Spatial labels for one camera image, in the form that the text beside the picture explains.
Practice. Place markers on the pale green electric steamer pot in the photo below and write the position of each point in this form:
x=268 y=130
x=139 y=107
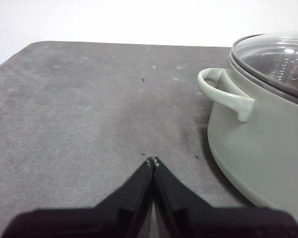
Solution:
x=258 y=148

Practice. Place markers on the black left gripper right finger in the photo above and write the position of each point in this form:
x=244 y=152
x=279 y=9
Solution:
x=201 y=220

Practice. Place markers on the glass lid with green knob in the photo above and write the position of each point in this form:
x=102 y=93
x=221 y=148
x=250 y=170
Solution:
x=275 y=57

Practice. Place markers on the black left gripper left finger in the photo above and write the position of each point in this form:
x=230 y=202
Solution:
x=109 y=218

